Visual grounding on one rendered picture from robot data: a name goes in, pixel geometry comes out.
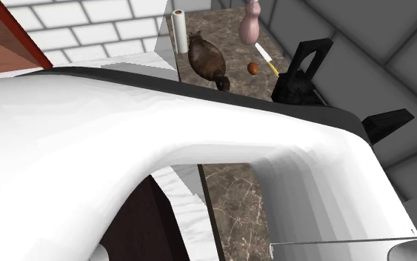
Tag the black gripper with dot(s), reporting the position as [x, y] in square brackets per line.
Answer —
[294, 90]

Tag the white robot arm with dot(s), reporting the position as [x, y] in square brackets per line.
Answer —
[85, 137]

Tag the brown egg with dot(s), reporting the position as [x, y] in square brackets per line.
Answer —
[253, 68]

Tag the pink bottle-shaped figure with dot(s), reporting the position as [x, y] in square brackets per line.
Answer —
[249, 29]

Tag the brown animal figure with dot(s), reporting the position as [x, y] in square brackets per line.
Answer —
[206, 57]

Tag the white paper towel roll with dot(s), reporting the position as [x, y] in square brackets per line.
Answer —
[180, 32]

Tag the dark robot stand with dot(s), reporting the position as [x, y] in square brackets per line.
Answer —
[143, 224]

